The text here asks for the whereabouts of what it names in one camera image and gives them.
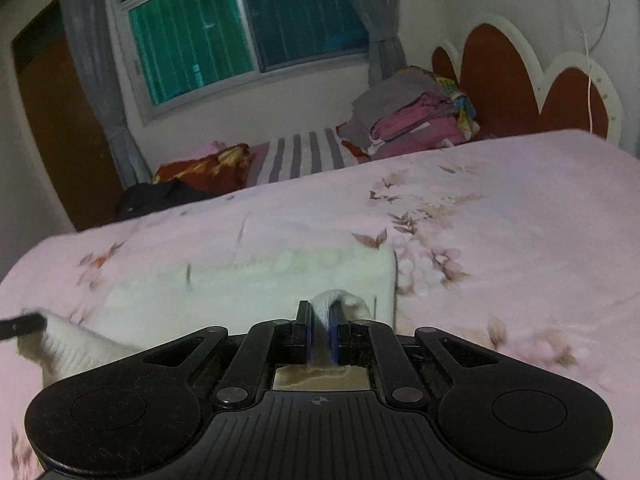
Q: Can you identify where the white knit sweater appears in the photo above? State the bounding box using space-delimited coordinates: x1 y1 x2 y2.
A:
17 244 399 392

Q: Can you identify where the pink folded clothing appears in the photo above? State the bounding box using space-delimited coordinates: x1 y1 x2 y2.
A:
370 91 468 161

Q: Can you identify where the window with white frame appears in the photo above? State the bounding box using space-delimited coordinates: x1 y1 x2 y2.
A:
102 0 381 122

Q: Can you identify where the black cloth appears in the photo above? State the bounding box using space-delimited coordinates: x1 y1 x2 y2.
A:
115 180 217 222

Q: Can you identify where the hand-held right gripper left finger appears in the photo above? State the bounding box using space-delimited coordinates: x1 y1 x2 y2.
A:
141 300 314 409

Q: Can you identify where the grey curtain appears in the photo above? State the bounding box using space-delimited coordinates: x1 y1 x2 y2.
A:
334 0 408 87
57 0 152 192

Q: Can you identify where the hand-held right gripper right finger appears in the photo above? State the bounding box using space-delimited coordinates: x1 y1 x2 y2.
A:
330 301 502 409

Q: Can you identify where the grey folded clothing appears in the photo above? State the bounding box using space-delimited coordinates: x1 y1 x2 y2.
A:
337 66 451 158

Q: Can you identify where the brown wooden door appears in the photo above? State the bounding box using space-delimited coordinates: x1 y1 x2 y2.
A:
12 0 127 232

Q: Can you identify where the white cable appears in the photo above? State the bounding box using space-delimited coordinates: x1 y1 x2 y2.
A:
554 0 614 137

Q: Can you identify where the red and white headboard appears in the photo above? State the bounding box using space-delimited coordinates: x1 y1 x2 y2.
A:
430 15 626 150

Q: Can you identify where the colourful printed cloth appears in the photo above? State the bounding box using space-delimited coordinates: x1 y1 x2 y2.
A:
432 74 482 141

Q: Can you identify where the pink floral bed sheet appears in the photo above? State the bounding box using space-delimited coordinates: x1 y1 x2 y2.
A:
0 130 640 480

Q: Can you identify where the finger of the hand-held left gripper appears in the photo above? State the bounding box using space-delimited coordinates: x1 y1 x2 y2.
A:
0 313 47 342

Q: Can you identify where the red floral pillow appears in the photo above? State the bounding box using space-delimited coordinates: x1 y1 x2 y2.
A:
151 142 256 197

